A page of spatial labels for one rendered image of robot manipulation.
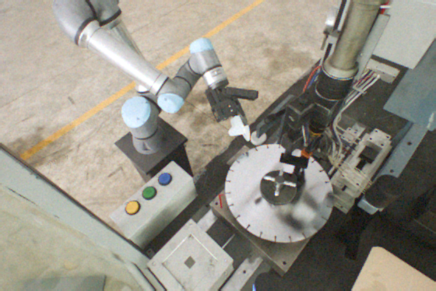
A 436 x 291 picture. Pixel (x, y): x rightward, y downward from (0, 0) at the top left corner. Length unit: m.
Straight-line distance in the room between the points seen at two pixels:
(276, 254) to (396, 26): 0.66
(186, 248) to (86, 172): 1.56
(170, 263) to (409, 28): 0.79
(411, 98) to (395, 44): 0.13
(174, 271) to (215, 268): 0.12
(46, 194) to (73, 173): 1.85
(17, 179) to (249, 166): 0.63
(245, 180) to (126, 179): 1.38
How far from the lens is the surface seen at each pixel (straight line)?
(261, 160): 0.88
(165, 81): 0.86
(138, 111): 1.06
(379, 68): 1.59
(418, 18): 0.60
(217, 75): 0.85
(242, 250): 0.97
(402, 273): 1.09
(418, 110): 0.72
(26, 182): 0.46
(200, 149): 2.07
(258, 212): 0.81
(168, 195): 0.91
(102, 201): 2.08
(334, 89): 0.66
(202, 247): 0.84
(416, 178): 1.28
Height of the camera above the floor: 1.70
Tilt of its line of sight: 54 degrees down
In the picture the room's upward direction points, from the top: 7 degrees counter-clockwise
